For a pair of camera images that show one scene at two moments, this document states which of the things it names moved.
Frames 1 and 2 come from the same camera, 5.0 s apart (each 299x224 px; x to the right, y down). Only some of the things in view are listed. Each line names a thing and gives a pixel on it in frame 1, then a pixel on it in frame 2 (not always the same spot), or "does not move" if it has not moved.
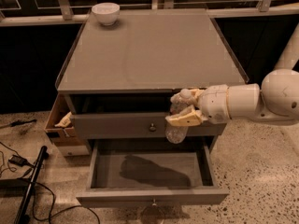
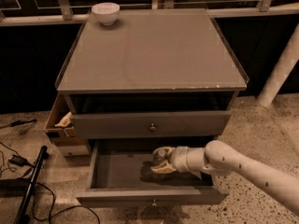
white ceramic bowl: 106,12 does not move
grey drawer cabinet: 121,79 does not move
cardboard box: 64,134 does not move
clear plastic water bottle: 179,101 to 160,157
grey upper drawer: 149,125 does not move
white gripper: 214,104 to 178,159
